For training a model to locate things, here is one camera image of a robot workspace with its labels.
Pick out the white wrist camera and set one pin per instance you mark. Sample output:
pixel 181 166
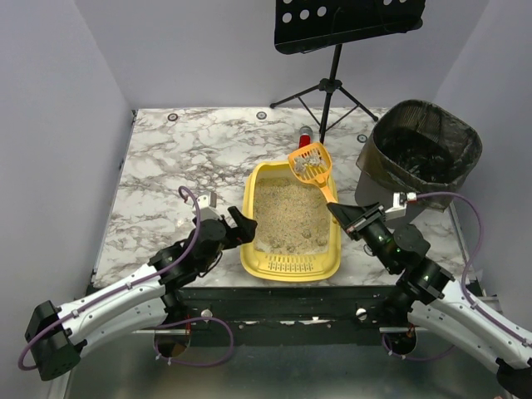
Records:
pixel 400 202
pixel 207 206

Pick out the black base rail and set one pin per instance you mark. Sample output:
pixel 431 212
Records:
pixel 273 316

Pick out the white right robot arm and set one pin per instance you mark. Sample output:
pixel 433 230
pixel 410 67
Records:
pixel 429 296

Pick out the cat litter granules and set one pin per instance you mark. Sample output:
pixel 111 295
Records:
pixel 292 217

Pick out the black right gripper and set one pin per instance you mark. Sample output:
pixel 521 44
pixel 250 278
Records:
pixel 362 218

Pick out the black music stand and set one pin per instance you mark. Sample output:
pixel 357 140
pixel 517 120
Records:
pixel 308 26

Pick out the orange litter scoop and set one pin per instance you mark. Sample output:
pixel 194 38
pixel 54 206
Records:
pixel 312 165

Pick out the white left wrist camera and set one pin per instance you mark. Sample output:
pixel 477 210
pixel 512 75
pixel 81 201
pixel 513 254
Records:
pixel 207 206

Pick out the grey mesh waste bin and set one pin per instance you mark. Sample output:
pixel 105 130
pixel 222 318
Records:
pixel 416 146

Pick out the yellow and grey litter box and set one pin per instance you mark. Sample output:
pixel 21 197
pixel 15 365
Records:
pixel 284 267

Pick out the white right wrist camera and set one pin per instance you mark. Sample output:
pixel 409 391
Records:
pixel 400 202

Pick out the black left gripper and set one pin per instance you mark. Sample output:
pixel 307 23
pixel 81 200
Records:
pixel 232 232

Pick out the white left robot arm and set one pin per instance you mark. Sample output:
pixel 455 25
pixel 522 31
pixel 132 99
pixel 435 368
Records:
pixel 59 336

